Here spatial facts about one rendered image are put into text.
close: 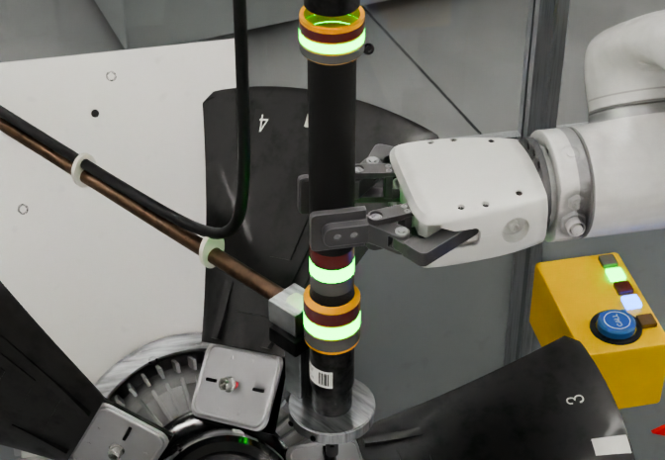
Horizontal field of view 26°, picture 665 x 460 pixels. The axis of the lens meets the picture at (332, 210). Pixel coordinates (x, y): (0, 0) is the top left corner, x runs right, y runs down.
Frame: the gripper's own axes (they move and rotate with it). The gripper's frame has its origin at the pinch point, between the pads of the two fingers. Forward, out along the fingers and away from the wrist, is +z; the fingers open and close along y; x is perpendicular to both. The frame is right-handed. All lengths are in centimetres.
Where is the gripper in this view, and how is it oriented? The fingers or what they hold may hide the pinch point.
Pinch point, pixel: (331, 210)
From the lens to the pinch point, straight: 104.2
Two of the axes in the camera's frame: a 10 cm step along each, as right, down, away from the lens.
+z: -9.8, 1.1, -1.8
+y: -2.1, -5.9, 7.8
